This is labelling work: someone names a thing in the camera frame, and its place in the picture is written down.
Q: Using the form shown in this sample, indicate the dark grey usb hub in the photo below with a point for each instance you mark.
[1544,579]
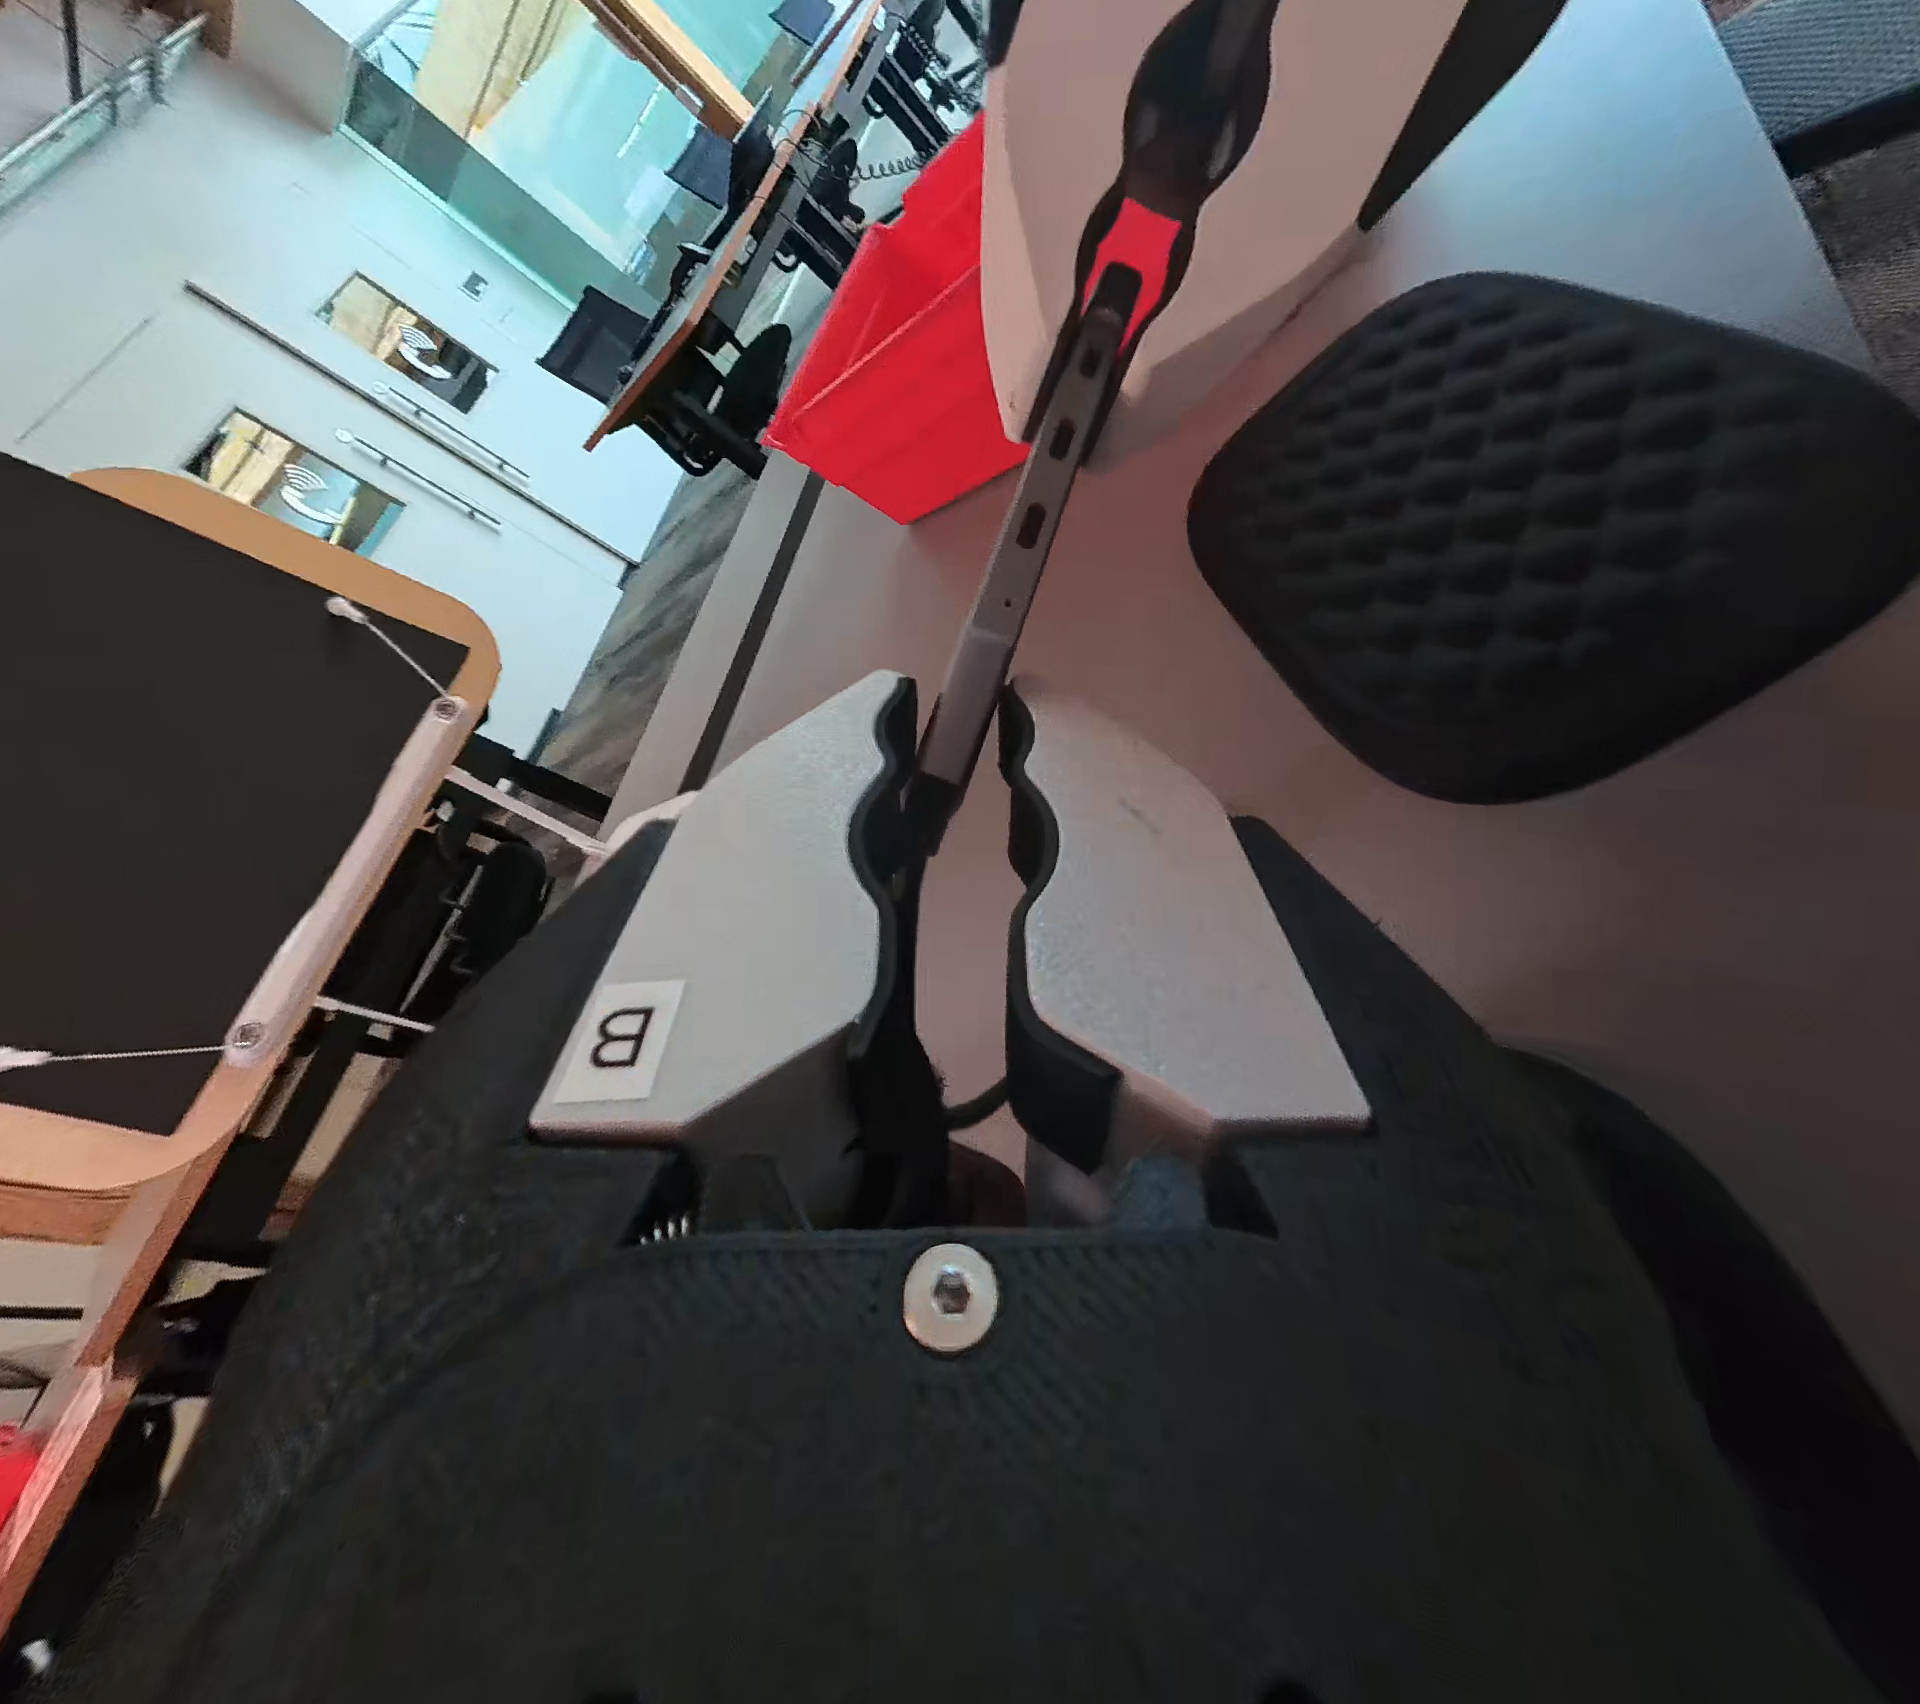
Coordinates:
[1034,535]

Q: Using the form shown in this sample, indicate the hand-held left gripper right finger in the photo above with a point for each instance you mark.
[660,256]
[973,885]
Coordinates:
[1184,955]

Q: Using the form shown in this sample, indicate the white acrylic board stand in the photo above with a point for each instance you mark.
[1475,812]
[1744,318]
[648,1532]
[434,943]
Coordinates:
[353,879]

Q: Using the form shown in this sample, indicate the black office chair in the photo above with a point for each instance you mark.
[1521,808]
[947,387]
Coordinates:
[592,343]

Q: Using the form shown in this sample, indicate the red plastic bin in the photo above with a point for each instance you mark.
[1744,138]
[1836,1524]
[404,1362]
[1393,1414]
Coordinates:
[900,384]

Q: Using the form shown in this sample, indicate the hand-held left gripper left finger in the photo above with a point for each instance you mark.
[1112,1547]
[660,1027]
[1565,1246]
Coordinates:
[734,925]

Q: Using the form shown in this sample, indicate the black display board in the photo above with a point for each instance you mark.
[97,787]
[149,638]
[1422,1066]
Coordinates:
[180,758]

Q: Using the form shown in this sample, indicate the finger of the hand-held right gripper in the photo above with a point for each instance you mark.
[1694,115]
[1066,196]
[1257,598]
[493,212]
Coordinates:
[1080,8]
[1334,115]

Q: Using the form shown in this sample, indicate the long wooden desk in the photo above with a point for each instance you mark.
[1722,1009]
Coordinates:
[705,295]

